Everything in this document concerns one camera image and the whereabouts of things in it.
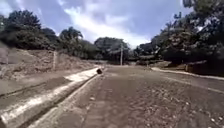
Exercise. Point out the pale pole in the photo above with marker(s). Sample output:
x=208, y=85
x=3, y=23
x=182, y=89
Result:
x=121, y=55

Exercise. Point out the small dark object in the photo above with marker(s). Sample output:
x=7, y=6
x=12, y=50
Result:
x=99, y=71

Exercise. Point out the brown cobblestone road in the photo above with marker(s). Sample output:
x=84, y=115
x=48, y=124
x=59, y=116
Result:
x=140, y=100

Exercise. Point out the grass and dirt verge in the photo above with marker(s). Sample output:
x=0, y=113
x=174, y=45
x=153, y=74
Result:
x=173, y=65

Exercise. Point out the pale concrete kerb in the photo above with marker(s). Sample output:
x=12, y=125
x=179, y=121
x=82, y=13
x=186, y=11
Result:
x=33, y=105
x=186, y=73

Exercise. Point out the brown earth bank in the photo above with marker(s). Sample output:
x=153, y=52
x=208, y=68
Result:
x=33, y=61

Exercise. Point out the row of dark trees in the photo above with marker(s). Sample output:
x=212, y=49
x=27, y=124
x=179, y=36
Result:
x=193, y=36

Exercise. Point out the short pale post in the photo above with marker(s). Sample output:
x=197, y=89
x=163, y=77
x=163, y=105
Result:
x=54, y=60

